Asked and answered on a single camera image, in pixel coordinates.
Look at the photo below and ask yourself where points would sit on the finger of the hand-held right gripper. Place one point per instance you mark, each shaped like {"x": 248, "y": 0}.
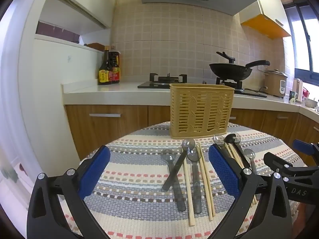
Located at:
{"x": 302, "y": 147}
{"x": 279, "y": 163}

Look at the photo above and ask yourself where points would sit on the white kitchen countertop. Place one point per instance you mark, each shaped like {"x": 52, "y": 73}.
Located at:
{"x": 104, "y": 92}

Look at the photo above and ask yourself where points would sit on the dark mug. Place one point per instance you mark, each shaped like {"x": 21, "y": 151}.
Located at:
{"x": 292, "y": 96}

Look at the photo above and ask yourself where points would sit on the black wok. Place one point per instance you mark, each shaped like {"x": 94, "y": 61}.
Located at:
{"x": 229, "y": 71}

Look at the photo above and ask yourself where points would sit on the beige rice cooker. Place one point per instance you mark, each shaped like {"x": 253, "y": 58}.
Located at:
{"x": 274, "y": 82}

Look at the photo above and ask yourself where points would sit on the clear grey plastic spoon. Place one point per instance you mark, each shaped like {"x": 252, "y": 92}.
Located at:
{"x": 178, "y": 191}
{"x": 237, "y": 137}
{"x": 197, "y": 191}
{"x": 174, "y": 171}
{"x": 249, "y": 153}
{"x": 218, "y": 139}

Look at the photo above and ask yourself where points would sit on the black gas stove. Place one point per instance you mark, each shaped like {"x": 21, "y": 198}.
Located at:
{"x": 149, "y": 85}

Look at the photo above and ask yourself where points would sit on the wide dark sauce bottle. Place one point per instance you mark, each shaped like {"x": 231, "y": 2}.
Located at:
{"x": 116, "y": 69}

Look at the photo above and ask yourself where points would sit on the black spatula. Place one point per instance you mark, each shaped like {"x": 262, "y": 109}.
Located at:
{"x": 228, "y": 57}

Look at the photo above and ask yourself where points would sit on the white kettle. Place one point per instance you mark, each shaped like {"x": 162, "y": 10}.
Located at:
{"x": 297, "y": 89}

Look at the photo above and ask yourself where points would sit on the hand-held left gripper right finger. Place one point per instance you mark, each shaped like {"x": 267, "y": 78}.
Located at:
{"x": 224, "y": 171}

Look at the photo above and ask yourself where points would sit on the bamboo chopstick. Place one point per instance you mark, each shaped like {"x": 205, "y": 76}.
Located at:
{"x": 236, "y": 155}
{"x": 209, "y": 191}
{"x": 205, "y": 191}
{"x": 231, "y": 154}
{"x": 189, "y": 196}

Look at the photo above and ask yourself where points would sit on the orange wall cabinet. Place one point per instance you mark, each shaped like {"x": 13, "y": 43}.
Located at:
{"x": 266, "y": 22}

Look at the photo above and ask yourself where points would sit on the wooden base cabinet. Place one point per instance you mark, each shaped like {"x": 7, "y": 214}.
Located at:
{"x": 129, "y": 127}

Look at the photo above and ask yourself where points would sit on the yellow plastic utensil basket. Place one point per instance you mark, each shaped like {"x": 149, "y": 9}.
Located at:
{"x": 201, "y": 109}

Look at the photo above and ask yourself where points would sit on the brown wooden box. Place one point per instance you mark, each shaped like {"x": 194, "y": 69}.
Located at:
{"x": 96, "y": 47}

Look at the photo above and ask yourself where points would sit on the dark plastic spoon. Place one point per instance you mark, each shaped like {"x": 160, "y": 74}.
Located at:
{"x": 229, "y": 138}

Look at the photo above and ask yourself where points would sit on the metal strainer bowl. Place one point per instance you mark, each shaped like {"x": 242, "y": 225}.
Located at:
{"x": 311, "y": 102}

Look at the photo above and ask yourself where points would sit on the tall dark sauce bottle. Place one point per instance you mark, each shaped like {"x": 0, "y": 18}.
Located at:
{"x": 105, "y": 72}

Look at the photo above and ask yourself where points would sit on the dark framed window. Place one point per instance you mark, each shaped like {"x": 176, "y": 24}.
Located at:
{"x": 302, "y": 37}

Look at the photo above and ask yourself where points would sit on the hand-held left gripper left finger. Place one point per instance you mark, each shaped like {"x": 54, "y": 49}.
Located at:
{"x": 94, "y": 169}

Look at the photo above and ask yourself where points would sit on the striped woven table mat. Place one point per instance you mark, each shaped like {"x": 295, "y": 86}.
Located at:
{"x": 139, "y": 179}

